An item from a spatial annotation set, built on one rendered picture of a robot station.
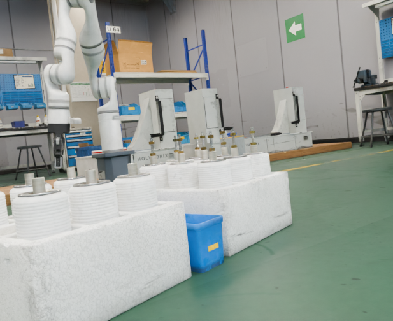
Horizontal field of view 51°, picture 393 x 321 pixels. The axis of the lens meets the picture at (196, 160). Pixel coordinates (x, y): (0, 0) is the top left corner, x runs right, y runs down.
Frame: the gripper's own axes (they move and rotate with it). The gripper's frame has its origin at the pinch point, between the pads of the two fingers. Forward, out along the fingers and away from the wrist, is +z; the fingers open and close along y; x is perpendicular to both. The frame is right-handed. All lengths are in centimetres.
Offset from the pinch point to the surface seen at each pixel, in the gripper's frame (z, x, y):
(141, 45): -132, 89, -521
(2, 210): 4, -8, 57
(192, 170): -2, 40, 35
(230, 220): 10, 47, 50
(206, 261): 17, 38, 60
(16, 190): 1, -6, 52
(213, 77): -110, 268, -716
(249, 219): 11, 55, 45
